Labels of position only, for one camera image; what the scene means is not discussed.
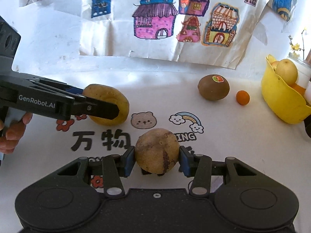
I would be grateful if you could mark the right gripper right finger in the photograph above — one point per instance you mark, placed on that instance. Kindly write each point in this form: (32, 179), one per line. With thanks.
(200, 168)

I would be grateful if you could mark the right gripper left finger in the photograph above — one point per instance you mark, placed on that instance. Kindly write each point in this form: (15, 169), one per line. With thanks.
(113, 168)

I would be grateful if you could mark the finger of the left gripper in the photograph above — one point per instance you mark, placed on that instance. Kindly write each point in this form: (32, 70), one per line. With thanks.
(60, 87)
(94, 107)

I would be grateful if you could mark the tan round melon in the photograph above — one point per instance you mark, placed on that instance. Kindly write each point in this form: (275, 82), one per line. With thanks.
(157, 151)

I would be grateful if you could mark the person's left hand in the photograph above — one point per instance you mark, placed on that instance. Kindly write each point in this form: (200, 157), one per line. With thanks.
(12, 134)

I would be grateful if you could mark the white printed table cloth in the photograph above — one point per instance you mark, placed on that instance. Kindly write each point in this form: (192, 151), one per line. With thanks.
(251, 133)

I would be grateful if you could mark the brown kiwi with sticker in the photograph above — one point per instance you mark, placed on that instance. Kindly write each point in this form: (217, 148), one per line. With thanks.
(213, 87)

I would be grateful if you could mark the small orange kumquat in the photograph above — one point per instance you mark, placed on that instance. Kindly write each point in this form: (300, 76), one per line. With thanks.
(242, 97)

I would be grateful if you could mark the yellow plastic bowl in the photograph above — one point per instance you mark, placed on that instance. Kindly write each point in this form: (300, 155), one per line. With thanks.
(286, 103)

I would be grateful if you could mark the yellow apple in bowl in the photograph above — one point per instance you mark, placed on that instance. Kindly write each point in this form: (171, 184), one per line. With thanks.
(287, 70)

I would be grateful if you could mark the white jar with flowers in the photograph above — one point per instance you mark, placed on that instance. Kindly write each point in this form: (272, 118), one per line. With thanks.
(296, 54)

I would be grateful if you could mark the houses drawing paper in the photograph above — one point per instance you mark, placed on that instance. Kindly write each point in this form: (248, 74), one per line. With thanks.
(210, 32)

